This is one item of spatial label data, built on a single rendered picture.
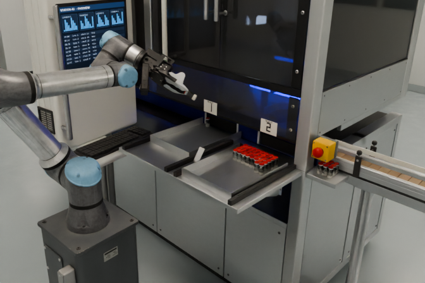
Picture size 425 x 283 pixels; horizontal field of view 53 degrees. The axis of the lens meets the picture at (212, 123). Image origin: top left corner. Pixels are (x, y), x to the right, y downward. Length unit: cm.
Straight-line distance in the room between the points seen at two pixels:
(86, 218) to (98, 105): 80
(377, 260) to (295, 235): 102
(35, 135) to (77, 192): 23
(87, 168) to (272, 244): 96
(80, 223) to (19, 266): 128
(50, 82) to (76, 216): 48
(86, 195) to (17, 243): 153
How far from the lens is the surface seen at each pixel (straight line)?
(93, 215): 155
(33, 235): 303
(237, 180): 166
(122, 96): 230
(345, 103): 191
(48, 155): 157
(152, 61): 159
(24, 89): 132
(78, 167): 151
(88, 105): 217
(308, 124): 170
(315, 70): 163
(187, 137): 203
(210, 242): 236
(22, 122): 149
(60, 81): 137
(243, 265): 226
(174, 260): 267
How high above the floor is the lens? 169
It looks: 22 degrees down
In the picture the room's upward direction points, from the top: 1 degrees clockwise
